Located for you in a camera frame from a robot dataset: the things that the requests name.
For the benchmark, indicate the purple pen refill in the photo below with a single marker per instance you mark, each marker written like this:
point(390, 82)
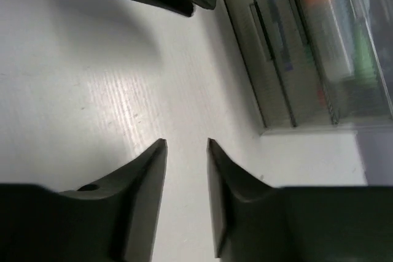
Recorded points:
point(280, 35)

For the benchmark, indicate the clear plastic drawer organizer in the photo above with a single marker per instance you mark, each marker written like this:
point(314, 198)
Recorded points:
point(304, 99)

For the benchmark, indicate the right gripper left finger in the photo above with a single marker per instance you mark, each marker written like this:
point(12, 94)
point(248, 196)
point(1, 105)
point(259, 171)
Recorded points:
point(115, 217)

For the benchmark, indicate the green highlighter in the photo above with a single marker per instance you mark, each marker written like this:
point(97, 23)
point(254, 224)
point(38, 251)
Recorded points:
point(363, 59)

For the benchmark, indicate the orange highlighter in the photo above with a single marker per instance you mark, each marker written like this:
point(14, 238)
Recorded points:
point(329, 39)

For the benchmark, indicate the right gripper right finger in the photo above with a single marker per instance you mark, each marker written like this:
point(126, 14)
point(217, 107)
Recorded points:
point(244, 210)

